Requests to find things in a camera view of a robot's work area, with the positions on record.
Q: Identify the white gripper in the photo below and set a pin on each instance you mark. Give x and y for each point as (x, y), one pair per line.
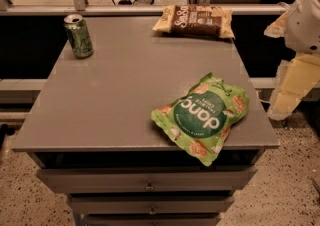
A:
(304, 28)

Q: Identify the green soda can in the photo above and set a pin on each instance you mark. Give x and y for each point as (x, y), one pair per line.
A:
(78, 36)

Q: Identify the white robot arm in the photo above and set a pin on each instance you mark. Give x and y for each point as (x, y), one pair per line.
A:
(300, 28)

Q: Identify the brown and cream snack bag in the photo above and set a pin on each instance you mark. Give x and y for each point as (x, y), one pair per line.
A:
(193, 20)

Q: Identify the green rice chips bag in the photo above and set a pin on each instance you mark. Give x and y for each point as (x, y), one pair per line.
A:
(200, 122)

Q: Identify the top drawer with knob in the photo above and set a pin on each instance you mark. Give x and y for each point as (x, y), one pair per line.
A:
(84, 181)

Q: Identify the drawer with knob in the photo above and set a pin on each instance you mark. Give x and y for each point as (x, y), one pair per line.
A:
(84, 181)
(162, 203)

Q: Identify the grey drawer cabinet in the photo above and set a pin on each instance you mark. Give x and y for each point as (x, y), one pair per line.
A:
(95, 113)

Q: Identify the middle drawer with knob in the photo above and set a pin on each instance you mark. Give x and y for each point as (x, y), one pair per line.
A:
(162, 203)

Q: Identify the bottom drawer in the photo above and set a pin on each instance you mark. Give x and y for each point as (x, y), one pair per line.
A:
(155, 220)

